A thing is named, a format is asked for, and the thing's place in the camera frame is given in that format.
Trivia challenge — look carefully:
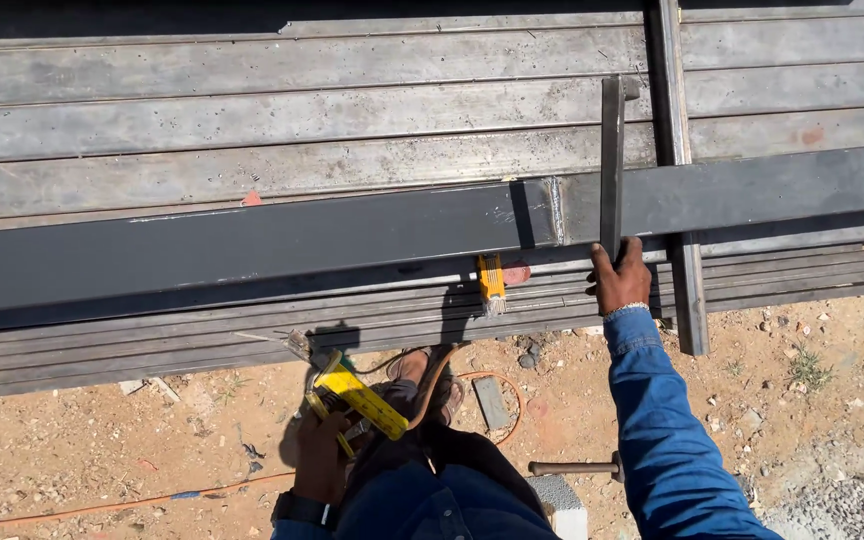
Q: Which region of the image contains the person's left hand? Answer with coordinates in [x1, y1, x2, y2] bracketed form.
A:
[293, 408, 362, 505]

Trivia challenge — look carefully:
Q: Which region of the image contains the person's right hand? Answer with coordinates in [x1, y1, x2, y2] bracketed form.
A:
[585, 236, 653, 317]

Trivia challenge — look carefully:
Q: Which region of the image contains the yellow welding electrode holder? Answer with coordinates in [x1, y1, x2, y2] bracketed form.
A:
[304, 349, 411, 460]

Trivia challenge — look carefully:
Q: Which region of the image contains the short steel bar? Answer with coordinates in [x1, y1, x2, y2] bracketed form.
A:
[600, 75, 628, 262]

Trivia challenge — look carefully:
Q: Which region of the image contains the black wristwatch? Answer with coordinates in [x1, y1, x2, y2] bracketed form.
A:
[270, 489, 342, 532]

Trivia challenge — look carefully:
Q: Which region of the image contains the person's sandalled foot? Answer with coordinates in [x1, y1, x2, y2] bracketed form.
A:
[385, 345, 468, 429]

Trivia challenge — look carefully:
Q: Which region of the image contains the person's blue clothed body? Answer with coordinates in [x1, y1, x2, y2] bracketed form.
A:
[333, 378, 561, 540]

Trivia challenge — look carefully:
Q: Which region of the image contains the small flat steel plate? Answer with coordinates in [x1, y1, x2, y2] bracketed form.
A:
[472, 376, 513, 432]

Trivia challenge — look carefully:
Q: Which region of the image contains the long dark steel tube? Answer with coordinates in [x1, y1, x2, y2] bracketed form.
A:
[0, 142, 864, 336]

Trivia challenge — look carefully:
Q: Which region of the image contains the grey concrete block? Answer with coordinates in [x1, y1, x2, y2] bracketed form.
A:
[525, 474, 590, 540]

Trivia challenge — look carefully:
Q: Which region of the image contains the stack of grey steel tubes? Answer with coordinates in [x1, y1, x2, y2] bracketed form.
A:
[0, 0, 864, 403]

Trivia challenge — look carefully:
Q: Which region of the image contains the grey steel angle bar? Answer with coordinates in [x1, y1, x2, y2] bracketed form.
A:
[649, 0, 711, 357]

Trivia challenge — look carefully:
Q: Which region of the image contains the small green weed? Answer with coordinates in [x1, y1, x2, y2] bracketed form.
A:
[788, 343, 835, 393]

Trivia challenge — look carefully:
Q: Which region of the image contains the orange cable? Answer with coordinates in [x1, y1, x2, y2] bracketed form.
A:
[0, 346, 526, 535]

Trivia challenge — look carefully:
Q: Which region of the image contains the yellow wire brush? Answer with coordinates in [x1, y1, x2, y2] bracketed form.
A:
[476, 253, 509, 317]

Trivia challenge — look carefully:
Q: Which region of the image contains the hammer with wooden handle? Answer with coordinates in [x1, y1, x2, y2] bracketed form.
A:
[528, 450, 626, 485]

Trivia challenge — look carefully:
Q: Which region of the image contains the beaded wrist bracelet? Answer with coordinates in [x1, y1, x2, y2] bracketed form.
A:
[601, 301, 651, 322]

